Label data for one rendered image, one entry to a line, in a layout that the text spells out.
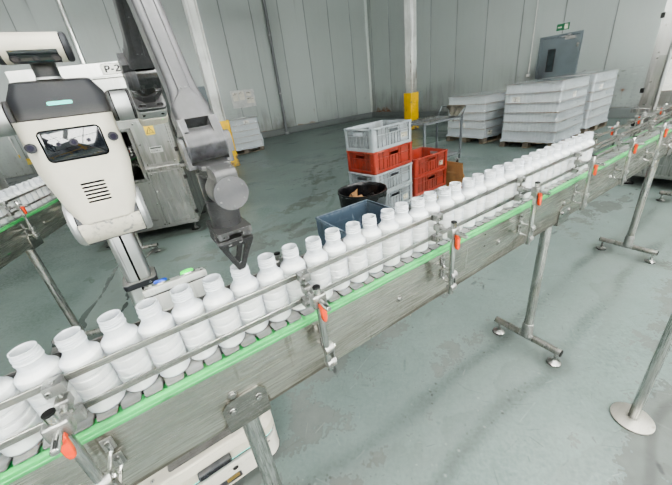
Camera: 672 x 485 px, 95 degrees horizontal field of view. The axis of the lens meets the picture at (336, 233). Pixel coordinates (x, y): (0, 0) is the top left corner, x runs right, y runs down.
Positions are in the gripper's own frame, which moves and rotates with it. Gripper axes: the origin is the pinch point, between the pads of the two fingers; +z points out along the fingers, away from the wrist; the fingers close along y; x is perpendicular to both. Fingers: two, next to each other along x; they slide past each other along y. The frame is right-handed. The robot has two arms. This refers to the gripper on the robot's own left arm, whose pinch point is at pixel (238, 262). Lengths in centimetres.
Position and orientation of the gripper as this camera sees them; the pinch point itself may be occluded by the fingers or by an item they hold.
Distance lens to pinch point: 68.5
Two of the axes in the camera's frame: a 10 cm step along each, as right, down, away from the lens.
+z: 1.1, 9.0, 4.2
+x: -8.3, 3.2, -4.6
